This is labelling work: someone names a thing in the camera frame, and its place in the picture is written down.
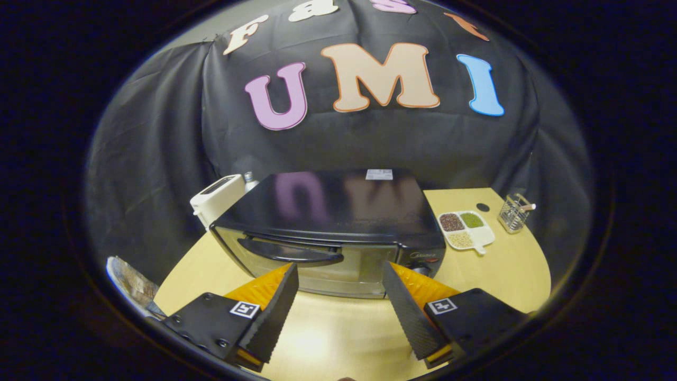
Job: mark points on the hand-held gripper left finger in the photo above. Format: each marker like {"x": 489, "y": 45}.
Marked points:
{"x": 275, "y": 317}

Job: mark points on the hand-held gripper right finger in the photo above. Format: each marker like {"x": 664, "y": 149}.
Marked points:
{"x": 404, "y": 312}

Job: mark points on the black toaster oven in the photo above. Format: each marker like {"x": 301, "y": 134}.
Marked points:
{"x": 338, "y": 206}

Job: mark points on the white pop-up toaster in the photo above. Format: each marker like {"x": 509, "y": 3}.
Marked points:
{"x": 217, "y": 198}

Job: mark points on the white divided plate of beans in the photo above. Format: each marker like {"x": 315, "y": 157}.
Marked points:
{"x": 465, "y": 230}

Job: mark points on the small clear bottle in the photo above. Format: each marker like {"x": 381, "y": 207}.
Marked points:
{"x": 250, "y": 181}

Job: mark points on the bin with grey liner bag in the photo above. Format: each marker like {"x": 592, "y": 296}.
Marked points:
{"x": 132, "y": 283}

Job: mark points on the black backdrop cloth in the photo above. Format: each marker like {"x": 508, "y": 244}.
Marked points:
{"x": 370, "y": 143}

